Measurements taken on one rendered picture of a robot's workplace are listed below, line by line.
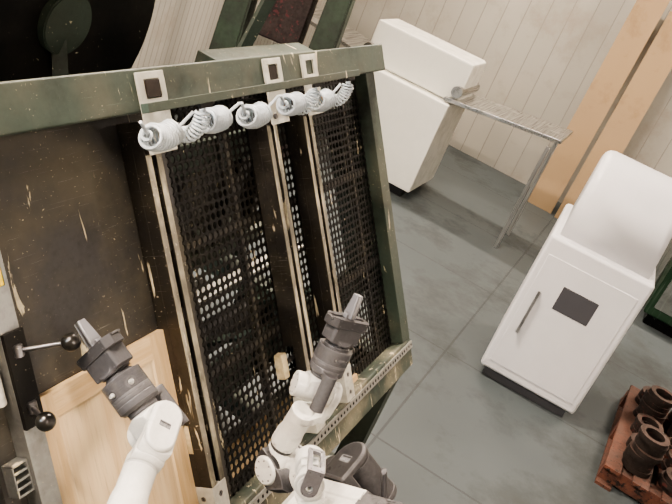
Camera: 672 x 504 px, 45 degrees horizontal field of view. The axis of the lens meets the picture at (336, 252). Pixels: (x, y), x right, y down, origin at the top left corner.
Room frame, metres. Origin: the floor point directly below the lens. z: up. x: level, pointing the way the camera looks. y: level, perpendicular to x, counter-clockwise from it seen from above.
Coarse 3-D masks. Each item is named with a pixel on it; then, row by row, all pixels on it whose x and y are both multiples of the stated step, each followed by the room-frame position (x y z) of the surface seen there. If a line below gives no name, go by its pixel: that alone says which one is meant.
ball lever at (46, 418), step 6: (30, 402) 1.22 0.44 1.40; (36, 402) 1.23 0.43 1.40; (30, 408) 1.22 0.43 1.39; (36, 408) 1.21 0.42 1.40; (30, 414) 1.22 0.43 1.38; (36, 414) 1.19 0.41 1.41; (42, 414) 1.15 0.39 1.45; (48, 414) 1.16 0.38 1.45; (36, 420) 1.14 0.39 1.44; (42, 420) 1.14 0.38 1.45; (48, 420) 1.15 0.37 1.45; (54, 420) 1.16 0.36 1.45; (36, 426) 1.14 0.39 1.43; (42, 426) 1.14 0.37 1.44; (48, 426) 1.14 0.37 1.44; (54, 426) 1.16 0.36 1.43
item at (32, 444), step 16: (0, 256) 1.30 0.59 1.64; (0, 288) 1.27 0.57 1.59; (0, 304) 1.26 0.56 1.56; (0, 320) 1.25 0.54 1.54; (16, 320) 1.28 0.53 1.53; (0, 352) 1.23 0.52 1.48; (0, 368) 1.23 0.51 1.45; (16, 416) 1.21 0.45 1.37; (16, 432) 1.20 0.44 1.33; (32, 432) 1.22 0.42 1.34; (16, 448) 1.20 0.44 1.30; (32, 448) 1.20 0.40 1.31; (48, 448) 1.24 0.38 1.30; (32, 464) 1.19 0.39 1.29; (48, 464) 1.22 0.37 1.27; (32, 480) 1.19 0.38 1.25; (48, 480) 1.21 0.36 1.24; (32, 496) 1.18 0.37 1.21; (48, 496) 1.19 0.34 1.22
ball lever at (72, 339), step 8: (64, 336) 1.27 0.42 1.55; (72, 336) 1.27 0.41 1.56; (16, 344) 1.25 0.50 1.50; (40, 344) 1.26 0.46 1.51; (48, 344) 1.26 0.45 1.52; (56, 344) 1.26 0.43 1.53; (64, 344) 1.26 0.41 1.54; (72, 344) 1.26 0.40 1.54; (80, 344) 1.28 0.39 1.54; (16, 352) 1.24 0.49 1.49; (24, 352) 1.25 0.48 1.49
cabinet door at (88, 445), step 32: (160, 352) 1.64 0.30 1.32; (64, 384) 1.35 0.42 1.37; (96, 384) 1.43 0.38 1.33; (64, 416) 1.32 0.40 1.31; (96, 416) 1.40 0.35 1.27; (64, 448) 1.29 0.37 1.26; (96, 448) 1.37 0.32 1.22; (128, 448) 1.45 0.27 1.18; (64, 480) 1.26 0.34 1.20; (96, 480) 1.34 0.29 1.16; (160, 480) 1.51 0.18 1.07; (192, 480) 1.60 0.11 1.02
